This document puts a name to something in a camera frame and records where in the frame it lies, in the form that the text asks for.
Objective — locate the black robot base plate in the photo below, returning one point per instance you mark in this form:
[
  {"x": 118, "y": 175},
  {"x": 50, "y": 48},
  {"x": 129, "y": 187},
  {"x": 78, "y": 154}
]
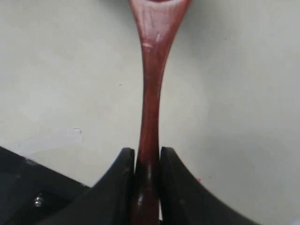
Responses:
[{"x": 30, "y": 192}]

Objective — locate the brown wooden spoon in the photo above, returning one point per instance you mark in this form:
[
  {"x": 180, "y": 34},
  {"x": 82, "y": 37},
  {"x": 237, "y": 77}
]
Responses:
[{"x": 157, "y": 23}]

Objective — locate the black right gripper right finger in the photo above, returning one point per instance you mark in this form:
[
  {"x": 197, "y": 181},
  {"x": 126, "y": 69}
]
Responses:
[{"x": 237, "y": 191}]

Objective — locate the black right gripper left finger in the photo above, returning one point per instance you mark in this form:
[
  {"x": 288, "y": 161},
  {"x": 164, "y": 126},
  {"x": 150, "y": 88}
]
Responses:
[{"x": 107, "y": 202}]

